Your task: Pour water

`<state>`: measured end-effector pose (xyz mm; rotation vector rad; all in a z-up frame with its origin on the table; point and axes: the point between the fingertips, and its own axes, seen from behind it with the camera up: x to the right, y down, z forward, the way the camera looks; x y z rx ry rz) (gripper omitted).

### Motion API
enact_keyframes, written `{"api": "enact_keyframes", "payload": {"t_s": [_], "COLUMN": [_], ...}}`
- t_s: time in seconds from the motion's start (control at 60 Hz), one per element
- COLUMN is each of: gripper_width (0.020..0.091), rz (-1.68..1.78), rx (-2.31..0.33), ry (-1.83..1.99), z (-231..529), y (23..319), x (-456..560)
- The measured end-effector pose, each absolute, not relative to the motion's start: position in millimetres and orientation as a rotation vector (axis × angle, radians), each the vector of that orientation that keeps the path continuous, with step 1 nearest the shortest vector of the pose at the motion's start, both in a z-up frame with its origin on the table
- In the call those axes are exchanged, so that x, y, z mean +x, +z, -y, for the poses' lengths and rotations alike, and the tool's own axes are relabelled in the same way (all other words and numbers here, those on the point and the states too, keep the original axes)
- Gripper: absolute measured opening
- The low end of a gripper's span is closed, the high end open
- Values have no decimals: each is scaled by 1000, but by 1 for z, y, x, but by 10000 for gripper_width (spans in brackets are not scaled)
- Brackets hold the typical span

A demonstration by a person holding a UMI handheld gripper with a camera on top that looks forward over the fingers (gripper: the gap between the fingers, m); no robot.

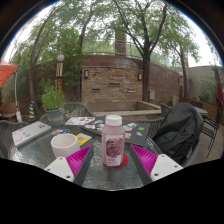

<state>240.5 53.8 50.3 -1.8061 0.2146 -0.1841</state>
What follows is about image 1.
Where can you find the dark-trunk leafy tree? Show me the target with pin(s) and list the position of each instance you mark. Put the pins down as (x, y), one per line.
(145, 83)

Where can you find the wooden lamp post, globe light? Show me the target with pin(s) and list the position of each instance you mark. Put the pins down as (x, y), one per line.
(59, 73)
(181, 88)

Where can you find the orange patio umbrella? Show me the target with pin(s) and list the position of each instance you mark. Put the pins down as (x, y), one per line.
(6, 71)

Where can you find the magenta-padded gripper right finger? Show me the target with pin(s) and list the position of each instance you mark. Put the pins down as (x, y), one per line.
(163, 165)

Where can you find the black backpack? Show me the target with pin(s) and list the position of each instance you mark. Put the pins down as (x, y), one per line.
(180, 133)

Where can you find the black metal chair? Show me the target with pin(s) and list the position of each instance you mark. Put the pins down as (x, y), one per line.
(211, 130)

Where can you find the black wall lantern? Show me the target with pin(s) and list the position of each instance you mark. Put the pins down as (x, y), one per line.
(140, 76)
(86, 74)

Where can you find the white ribbed cup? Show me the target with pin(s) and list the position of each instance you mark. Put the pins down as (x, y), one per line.
(65, 146)

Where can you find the yellow card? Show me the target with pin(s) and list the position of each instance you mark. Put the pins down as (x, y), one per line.
(83, 139)

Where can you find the blue yellow striped cone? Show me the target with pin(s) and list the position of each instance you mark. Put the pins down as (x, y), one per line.
(32, 111)

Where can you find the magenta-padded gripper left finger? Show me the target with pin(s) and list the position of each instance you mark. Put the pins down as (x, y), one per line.
(60, 166)

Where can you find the white sticker sheet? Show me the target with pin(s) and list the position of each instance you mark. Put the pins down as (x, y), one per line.
(80, 120)

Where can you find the green plant in blue pot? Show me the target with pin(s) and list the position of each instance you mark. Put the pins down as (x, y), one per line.
(53, 100)

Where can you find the flat round red coaster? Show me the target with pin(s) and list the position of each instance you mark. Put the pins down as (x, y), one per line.
(125, 161)

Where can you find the purple juice bottle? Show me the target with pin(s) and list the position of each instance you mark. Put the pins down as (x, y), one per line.
(113, 146)

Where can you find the closed dark red umbrella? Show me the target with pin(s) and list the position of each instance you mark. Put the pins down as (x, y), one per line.
(219, 90)

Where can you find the round dark patio table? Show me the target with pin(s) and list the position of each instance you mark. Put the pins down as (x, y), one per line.
(202, 111)

